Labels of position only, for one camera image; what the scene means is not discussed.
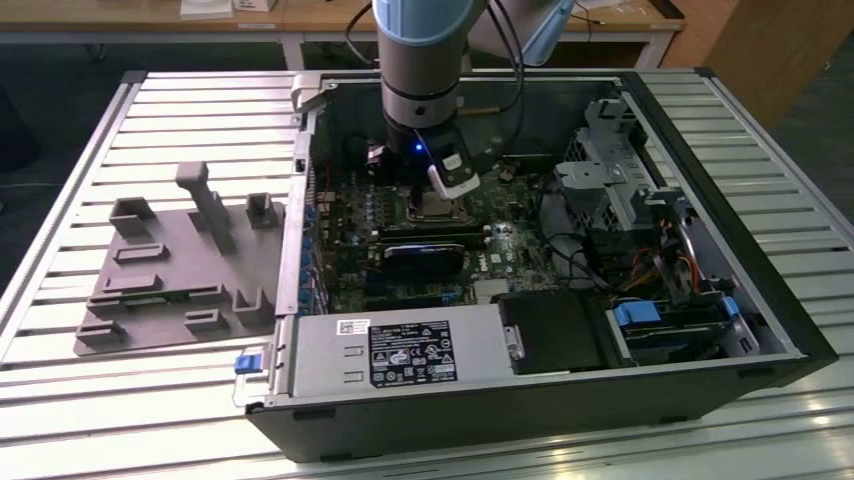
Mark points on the silver power supply unit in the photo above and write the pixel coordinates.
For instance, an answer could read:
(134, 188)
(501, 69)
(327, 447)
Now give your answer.
(320, 350)

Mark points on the wooden cabinet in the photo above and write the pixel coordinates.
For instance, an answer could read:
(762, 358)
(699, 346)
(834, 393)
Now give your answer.
(767, 50)

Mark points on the CPU socket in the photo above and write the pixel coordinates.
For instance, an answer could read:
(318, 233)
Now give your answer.
(441, 223)

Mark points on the small white box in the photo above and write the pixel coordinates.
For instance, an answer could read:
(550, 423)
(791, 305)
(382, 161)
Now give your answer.
(256, 5)

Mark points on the blue disk carrier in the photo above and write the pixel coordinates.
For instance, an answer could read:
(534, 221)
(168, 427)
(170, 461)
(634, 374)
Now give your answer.
(637, 312)

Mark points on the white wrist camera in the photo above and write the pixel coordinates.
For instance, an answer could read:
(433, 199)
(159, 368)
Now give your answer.
(457, 175)

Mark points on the black graphics card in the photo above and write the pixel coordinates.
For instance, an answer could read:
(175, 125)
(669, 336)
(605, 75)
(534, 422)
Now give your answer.
(423, 257)

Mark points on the small silver chipset heatsink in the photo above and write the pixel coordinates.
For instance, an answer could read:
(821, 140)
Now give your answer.
(490, 290)

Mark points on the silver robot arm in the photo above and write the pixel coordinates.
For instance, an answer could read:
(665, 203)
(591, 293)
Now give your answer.
(421, 60)

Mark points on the black RAM stick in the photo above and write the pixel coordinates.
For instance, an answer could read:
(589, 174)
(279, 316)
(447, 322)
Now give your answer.
(427, 233)

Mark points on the black drive shroud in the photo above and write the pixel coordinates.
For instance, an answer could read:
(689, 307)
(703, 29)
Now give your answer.
(554, 330)

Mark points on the black open PC case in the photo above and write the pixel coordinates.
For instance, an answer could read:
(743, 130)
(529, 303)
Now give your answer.
(467, 430)

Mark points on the blue case latch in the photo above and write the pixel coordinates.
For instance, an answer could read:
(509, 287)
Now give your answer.
(247, 362)

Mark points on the round coin battery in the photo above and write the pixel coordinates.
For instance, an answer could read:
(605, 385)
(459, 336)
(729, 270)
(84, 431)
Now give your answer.
(505, 175)

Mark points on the wooden desk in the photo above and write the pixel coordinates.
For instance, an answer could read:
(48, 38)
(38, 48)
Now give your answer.
(134, 25)

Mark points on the grey metal drive cage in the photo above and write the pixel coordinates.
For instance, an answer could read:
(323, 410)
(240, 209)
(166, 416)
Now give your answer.
(601, 190)

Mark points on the grey parts rack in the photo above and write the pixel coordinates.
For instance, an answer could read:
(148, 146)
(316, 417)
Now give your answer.
(174, 280)

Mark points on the green motherboard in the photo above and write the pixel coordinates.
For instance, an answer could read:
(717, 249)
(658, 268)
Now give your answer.
(527, 250)

